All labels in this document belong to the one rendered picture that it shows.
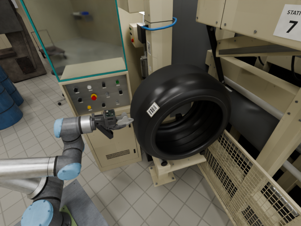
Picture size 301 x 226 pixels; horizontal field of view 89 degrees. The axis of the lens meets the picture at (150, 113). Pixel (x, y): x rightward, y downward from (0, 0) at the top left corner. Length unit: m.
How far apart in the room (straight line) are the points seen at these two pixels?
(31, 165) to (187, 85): 0.75
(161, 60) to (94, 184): 1.66
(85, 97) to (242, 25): 1.23
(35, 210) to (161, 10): 1.27
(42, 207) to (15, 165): 0.39
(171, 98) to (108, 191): 1.58
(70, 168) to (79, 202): 0.65
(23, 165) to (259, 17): 1.04
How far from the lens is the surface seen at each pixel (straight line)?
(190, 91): 0.72
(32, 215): 1.18
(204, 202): 1.97
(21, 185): 1.18
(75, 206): 1.41
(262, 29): 0.69
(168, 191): 1.97
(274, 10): 0.68
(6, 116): 3.71
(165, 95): 0.70
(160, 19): 0.97
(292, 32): 0.63
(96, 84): 1.43
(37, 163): 0.83
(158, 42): 0.99
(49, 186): 1.23
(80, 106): 1.55
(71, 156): 0.83
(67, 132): 0.82
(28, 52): 5.50
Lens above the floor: 1.79
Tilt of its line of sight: 39 degrees down
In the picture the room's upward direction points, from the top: 4 degrees counter-clockwise
